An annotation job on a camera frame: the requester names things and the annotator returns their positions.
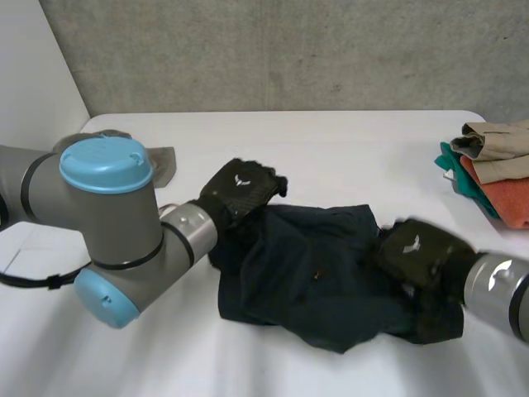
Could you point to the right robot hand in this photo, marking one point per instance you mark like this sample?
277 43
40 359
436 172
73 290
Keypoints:
417 256

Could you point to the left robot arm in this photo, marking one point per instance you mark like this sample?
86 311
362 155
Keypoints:
103 215

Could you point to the dark blue shorts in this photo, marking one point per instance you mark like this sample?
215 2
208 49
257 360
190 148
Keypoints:
297 273

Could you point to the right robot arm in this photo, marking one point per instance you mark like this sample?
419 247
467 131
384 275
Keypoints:
498 285

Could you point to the beige shorts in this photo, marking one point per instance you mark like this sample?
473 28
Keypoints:
496 151

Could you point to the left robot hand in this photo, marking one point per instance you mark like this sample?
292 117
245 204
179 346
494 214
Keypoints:
241 188

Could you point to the teal towel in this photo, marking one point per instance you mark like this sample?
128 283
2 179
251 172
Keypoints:
458 173

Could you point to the coral towel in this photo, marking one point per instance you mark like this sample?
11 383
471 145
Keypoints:
506 196

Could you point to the grey towel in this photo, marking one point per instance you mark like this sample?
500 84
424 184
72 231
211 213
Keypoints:
163 163

